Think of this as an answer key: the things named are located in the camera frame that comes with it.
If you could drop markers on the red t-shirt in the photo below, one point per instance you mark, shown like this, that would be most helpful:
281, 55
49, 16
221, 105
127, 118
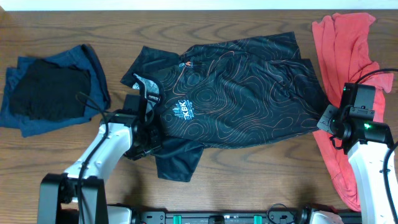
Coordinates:
341, 41

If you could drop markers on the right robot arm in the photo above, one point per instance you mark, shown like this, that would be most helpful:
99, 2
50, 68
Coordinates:
369, 147

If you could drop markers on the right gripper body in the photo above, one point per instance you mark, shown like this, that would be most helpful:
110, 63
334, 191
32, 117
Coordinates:
329, 121

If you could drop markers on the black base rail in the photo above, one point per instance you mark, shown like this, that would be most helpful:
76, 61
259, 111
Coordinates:
158, 217

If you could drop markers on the folded black garment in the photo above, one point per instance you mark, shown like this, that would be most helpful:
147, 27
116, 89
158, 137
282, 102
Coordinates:
47, 91

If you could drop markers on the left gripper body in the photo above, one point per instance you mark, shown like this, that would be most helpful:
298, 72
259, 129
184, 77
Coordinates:
151, 141

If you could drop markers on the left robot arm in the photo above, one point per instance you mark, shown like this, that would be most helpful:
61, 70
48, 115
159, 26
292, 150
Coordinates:
78, 194

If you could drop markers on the folded blue garment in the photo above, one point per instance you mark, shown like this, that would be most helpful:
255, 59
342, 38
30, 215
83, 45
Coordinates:
83, 57

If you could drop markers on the black patterned jersey shirt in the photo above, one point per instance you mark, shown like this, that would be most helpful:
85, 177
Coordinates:
230, 95

